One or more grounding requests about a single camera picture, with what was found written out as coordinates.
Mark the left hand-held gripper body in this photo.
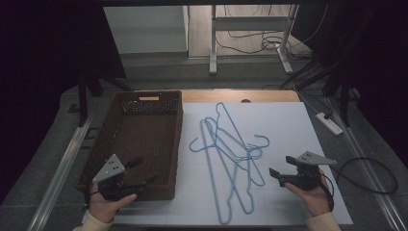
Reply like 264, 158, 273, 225
91, 153, 148, 202

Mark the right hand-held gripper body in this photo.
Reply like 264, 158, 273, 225
279, 150, 339, 193

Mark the brown wicker basket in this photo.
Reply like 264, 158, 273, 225
75, 90, 184, 202

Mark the blue wire hanger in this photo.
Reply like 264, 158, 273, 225
188, 118, 233, 225
215, 101, 271, 188
205, 116, 263, 216

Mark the person's right hand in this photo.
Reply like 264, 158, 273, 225
283, 174, 333, 218

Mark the person's left hand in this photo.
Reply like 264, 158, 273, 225
89, 192, 139, 224

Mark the white paper sheet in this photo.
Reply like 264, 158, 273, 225
81, 101, 354, 225

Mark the white power strip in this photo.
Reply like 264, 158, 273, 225
316, 112, 344, 137

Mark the black metal stand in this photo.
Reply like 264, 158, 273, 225
278, 61, 352, 128
76, 68, 133, 128

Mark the dark curtain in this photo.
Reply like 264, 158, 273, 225
0, 0, 127, 206
290, 0, 408, 162

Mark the white cabinet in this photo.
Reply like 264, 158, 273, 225
103, 5, 190, 55

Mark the right hand-held gripper cable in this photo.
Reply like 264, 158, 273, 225
319, 172, 336, 213

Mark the hand-held gripper cable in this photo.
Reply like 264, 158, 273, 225
84, 189, 100, 211
319, 172, 336, 213

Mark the left hand-held gripper cable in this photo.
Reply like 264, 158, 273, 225
84, 189, 100, 211

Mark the aluminium rail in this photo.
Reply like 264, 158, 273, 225
323, 95, 408, 231
27, 116, 94, 231

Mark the black looped floor cable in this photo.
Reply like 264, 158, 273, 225
330, 156, 399, 195

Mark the tangle of black cables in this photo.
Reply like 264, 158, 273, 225
215, 4, 314, 62

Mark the white metal desk frame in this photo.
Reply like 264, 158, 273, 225
209, 4, 299, 76

